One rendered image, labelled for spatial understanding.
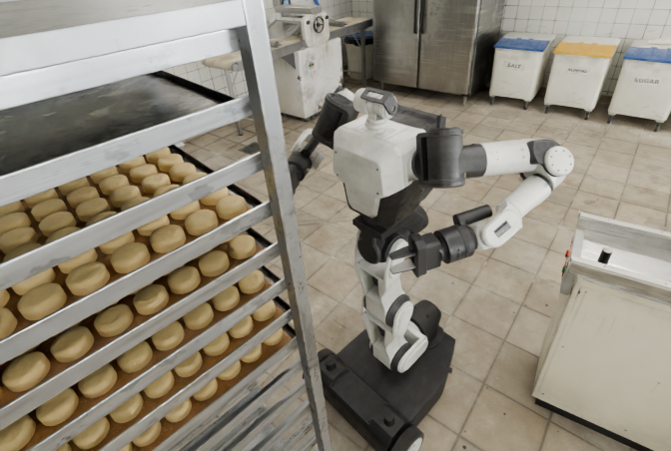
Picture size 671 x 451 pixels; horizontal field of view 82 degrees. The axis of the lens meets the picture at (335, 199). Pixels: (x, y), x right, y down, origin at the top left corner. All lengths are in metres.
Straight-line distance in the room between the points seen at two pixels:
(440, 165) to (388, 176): 0.14
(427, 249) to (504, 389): 1.38
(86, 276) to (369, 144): 0.74
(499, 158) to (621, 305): 0.79
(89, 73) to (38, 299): 0.30
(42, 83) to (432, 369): 1.85
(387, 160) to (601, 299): 0.95
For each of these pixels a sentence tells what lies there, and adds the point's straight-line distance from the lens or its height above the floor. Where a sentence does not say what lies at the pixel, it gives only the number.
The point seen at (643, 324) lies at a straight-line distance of 1.72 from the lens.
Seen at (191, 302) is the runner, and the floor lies 1.41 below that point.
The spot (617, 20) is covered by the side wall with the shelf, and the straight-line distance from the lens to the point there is 5.63.
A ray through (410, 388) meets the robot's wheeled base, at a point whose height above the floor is 0.17.
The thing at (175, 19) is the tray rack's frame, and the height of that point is 1.81.
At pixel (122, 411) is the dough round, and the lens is 0.82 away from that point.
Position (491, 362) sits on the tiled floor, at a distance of 2.32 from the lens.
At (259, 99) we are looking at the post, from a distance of 0.55.
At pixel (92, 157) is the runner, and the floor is 1.68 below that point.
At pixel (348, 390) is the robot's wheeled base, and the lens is 1.93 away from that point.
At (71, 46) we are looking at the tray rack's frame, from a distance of 0.46.
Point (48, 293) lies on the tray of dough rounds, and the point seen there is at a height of 1.51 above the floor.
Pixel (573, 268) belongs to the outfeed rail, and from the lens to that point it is 1.60.
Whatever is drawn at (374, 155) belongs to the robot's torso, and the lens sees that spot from 1.06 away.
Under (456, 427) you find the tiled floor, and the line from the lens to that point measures 2.11.
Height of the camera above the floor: 1.87
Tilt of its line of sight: 34 degrees down
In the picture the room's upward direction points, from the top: 5 degrees counter-clockwise
